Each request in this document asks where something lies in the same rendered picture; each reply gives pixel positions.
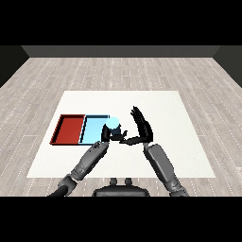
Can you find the light blue shallow open box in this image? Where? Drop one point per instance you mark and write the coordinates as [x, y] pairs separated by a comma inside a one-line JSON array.
[[93, 129]]

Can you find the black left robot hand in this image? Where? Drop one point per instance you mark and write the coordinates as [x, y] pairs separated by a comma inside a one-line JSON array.
[[106, 134]]

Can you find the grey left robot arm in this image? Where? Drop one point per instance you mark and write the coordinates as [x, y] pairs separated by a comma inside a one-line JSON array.
[[87, 165]]

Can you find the red shallow open box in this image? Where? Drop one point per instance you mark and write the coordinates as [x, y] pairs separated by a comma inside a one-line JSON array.
[[70, 129]]

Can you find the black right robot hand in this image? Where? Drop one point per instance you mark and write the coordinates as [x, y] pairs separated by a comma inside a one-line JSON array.
[[142, 127]]

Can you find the small blue can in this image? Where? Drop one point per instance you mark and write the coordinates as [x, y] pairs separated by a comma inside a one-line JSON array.
[[113, 124]]

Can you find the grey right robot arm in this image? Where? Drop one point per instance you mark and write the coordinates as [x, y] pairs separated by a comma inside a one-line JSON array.
[[164, 168]]

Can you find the dark grey robot body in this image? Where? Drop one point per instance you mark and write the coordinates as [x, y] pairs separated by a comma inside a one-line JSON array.
[[121, 190]]

